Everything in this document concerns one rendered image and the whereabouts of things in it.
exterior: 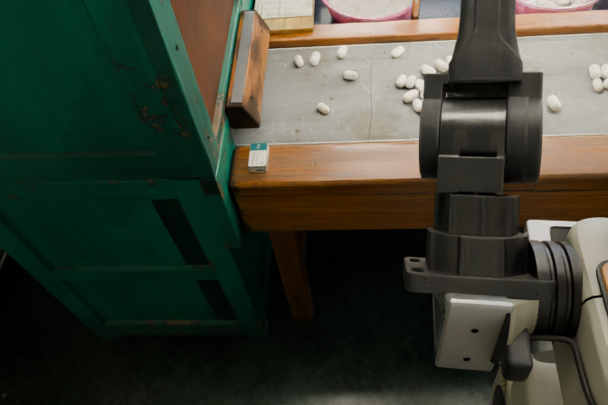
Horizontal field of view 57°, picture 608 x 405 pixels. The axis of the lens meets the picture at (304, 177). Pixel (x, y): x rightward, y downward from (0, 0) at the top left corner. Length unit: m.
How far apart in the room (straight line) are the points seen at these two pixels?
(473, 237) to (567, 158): 0.71
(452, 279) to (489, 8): 0.24
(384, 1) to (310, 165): 0.57
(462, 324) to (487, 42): 0.24
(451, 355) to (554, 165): 0.68
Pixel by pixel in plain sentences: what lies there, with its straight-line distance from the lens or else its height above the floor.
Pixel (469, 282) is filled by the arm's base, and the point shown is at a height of 1.22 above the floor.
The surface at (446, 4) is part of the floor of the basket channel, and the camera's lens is 1.61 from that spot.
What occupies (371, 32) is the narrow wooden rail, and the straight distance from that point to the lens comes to 1.37.
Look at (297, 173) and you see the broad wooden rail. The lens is 1.10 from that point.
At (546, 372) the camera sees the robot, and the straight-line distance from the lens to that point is 0.82.
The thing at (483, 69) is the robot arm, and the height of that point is 1.29.
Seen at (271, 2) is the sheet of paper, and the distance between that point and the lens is 1.47.
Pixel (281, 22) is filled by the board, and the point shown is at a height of 0.78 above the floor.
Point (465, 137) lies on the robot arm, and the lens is 0.50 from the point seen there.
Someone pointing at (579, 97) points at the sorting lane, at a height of 0.74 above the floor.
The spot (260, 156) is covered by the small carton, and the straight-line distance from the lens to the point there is 1.11.
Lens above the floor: 1.64
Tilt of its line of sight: 54 degrees down
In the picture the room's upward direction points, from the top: 9 degrees counter-clockwise
